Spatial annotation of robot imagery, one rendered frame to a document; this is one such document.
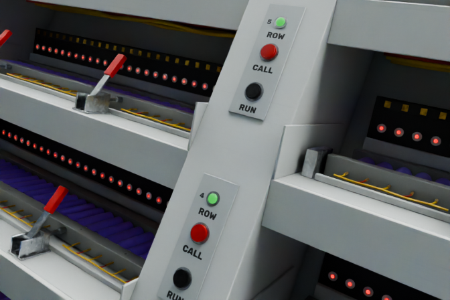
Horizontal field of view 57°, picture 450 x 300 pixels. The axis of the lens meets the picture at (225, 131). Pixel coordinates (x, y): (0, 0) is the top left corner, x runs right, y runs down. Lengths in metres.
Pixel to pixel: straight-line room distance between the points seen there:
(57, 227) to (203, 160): 0.27
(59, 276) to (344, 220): 0.33
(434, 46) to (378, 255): 0.18
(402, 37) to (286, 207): 0.18
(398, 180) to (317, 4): 0.19
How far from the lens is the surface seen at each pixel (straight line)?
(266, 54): 0.41
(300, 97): 0.39
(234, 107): 0.41
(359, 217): 0.35
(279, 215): 0.38
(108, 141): 0.50
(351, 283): 0.52
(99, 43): 0.81
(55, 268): 0.54
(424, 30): 0.41
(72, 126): 0.54
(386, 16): 0.42
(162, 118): 0.54
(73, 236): 0.58
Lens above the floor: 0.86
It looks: 8 degrees up
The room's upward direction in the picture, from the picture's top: 21 degrees clockwise
